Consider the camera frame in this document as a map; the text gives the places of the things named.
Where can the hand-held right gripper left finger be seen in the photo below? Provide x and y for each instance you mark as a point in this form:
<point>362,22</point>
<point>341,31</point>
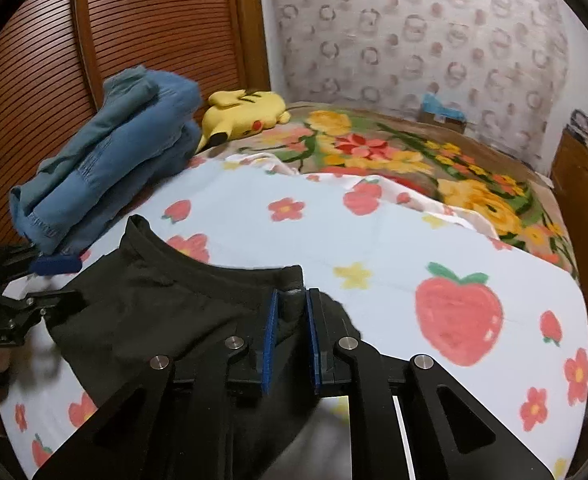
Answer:
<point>272,340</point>

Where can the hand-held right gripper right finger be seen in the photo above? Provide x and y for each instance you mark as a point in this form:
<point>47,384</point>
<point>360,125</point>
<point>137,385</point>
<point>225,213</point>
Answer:
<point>314,340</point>

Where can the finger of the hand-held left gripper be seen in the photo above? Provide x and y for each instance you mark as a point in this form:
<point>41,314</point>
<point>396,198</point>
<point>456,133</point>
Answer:
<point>56,263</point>
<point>54,305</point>

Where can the black t-shirt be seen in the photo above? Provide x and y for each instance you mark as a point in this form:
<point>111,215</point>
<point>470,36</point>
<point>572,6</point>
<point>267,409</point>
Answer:
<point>174,310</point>

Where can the folded blue jeans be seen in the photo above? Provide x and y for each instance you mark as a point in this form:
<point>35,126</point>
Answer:
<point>114,160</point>

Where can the strawberry print bed sheet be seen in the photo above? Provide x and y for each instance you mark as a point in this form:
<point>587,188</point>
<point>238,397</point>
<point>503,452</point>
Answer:
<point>399,240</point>

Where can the floral blanket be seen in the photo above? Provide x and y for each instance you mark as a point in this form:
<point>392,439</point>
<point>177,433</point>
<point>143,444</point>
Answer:
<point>374,145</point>

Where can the yellow plush toy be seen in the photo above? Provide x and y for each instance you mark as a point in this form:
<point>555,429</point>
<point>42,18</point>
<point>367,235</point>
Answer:
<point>239,115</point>

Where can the wooden slatted wardrobe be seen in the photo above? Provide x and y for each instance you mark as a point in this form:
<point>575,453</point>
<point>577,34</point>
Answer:
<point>149,20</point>

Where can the blue item on box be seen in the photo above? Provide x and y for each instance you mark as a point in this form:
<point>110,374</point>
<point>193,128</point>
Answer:
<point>441,112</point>

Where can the wooden side cabinet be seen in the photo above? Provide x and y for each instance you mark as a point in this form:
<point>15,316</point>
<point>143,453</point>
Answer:
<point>584,185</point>

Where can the circle patterned sheer curtain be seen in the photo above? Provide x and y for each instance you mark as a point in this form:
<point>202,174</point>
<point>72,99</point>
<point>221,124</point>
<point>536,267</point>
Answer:
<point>424,35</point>

